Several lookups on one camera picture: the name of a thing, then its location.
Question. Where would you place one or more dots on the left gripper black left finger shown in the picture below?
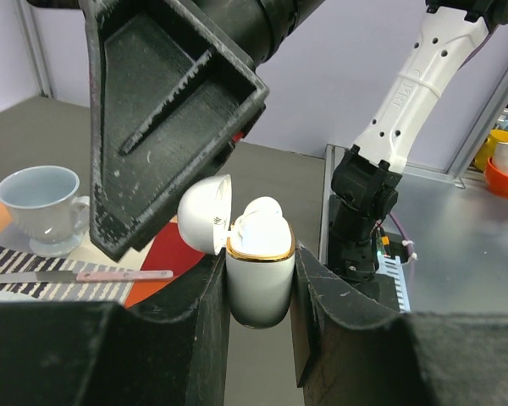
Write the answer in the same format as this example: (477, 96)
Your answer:
(170, 349)

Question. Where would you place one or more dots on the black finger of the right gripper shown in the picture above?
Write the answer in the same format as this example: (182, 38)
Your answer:
(165, 108)

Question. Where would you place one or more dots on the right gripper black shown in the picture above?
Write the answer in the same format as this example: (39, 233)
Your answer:
(252, 31)

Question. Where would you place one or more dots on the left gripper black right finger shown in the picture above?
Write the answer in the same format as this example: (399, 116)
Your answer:
(351, 350)

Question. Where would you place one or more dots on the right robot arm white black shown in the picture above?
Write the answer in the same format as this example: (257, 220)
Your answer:
(366, 179)

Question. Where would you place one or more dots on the colourful patchwork placemat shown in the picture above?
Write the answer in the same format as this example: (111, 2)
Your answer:
(166, 252)

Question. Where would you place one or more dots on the light blue mug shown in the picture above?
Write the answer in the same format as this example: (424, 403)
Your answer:
(44, 204)

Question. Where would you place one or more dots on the silver knife pink handle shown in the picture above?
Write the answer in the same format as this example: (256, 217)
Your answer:
(85, 277)

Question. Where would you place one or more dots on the aluminium frame left post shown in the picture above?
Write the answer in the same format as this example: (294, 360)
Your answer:
(34, 44)

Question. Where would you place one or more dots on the aluminium frame post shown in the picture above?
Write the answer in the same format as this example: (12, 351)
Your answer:
(34, 44)
(487, 117)

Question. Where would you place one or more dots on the orange bowl outside frame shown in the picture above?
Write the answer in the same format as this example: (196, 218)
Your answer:
(497, 181)

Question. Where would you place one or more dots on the aluminium frame right post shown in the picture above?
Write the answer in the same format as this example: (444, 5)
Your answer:
(487, 117)

